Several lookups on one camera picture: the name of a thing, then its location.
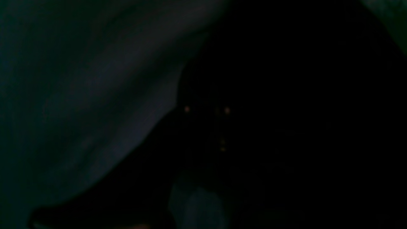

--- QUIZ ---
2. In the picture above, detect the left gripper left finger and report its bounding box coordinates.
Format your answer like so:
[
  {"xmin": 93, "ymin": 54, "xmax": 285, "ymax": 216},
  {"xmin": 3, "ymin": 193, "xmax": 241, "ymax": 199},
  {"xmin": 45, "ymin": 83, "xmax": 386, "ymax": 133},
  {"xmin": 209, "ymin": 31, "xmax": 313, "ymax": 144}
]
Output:
[{"xmin": 29, "ymin": 105, "xmax": 207, "ymax": 229}]

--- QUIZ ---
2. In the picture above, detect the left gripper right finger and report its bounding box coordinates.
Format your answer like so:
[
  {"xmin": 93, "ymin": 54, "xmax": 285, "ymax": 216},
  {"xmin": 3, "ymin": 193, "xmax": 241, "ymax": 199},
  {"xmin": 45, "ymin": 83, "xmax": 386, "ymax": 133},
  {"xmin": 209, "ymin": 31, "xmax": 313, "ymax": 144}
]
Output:
[{"xmin": 203, "ymin": 105, "xmax": 406, "ymax": 229}]

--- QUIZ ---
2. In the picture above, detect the dark grey T-shirt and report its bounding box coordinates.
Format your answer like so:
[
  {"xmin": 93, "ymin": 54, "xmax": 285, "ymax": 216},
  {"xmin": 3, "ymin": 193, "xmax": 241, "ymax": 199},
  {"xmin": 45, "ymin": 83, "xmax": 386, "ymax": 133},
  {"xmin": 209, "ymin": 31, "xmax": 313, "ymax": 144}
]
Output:
[{"xmin": 1, "ymin": 0, "xmax": 406, "ymax": 229}]

